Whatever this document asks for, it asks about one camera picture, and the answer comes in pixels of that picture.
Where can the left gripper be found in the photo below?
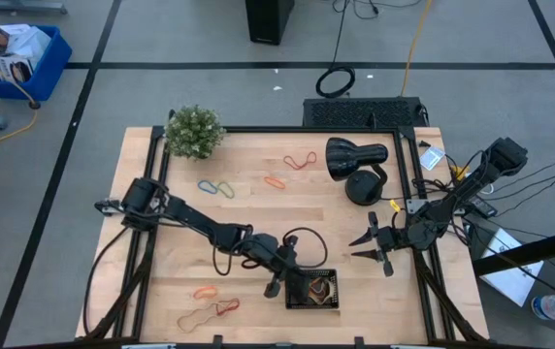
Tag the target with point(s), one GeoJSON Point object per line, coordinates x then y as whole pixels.
{"type": "Point", "coordinates": [275, 254]}

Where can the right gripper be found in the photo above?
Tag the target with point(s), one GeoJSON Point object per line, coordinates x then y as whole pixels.
{"type": "Point", "coordinates": [391, 238]}

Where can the long black rubber band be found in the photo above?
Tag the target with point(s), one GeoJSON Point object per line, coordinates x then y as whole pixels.
{"type": "Point", "coordinates": [326, 248]}

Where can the green rubber band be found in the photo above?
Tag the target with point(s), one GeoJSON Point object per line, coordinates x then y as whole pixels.
{"type": "Point", "coordinates": [231, 194]}

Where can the long tan rubber band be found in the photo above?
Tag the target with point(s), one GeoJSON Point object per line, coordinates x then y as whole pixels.
{"type": "Point", "coordinates": [183, 322]}

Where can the blue rubber band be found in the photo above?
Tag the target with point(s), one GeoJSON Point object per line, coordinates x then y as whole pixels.
{"type": "Point", "coordinates": [200, 185]}

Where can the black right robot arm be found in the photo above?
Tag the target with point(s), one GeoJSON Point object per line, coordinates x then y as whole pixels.
{"type": "Point", "coordinates": [466, 189]}

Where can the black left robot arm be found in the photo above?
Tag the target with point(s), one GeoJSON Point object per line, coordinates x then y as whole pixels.
{"type": "Point", "coordinates": [195, 218]}

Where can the black slotted plastic bin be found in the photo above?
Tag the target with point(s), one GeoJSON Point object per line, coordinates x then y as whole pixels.
{"type": "Point", "coordinates": [328, 304]}

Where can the black rubber band loop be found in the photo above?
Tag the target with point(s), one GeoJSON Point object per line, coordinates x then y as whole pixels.
{"type": "Point", "coordinates": [213, 257]}

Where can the thin red rubber band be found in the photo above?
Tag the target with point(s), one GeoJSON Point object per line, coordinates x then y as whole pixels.
{"type": "Point", "coordinates": [287, 161]}

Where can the black desk lamp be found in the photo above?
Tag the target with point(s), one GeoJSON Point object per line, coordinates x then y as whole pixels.
{"type": "Point", "coordinates": [350, 157]}

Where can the small clear plastic bag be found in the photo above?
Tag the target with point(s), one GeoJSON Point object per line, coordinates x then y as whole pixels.
{"type": "Point", "coordinates": [433, 159]}

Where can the small black clip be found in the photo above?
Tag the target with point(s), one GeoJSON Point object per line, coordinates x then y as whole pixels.
{"type": "Point", "coordinates": [424, 144]}

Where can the yellow plug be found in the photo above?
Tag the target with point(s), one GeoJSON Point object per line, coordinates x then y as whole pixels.
{"type": "Point", "coordinates": [459, 172]}

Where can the black power brick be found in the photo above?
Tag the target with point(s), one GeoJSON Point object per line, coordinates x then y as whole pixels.
{"type": "Point", "coordinates": [482, 207]}

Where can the black perforated computer case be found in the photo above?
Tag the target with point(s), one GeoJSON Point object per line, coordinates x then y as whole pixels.
{"type": "Point", "coordinates": [362, 112]}

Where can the white paper board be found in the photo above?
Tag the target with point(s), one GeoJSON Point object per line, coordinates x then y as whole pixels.
{"type": "Point", "coordinates": [510, 281]}

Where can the black metal beam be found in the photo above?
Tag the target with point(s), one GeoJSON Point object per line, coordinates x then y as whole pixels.
{"type": "Point", "coordinates": [525, 252]}

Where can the potted artificial plant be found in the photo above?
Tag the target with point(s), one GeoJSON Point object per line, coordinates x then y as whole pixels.
{"type": "Point", "coordinates": [195, 131]}

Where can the black tower cabinet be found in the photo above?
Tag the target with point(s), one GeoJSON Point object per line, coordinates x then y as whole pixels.
{"type": "Point", "coordinates": [270, 22]}

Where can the blue plastic tote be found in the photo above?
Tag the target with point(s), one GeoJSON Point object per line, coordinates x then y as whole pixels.
{"type": "Point", "coordinates": [49, 68]}

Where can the white printed carton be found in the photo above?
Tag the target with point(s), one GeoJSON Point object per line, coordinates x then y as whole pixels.
{"type": "Point", "coordinates": [25, 41]}
{"type": "Point", "coordinates": [8, 68]}

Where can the black aluminium table frame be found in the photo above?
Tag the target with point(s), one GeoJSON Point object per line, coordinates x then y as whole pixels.
{"type": "Point", "coordinates": [306, 129]}

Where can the gray metal bracket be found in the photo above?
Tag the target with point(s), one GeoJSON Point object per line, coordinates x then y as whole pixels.
{"type": "Point", "coordinates": [110, 207]}

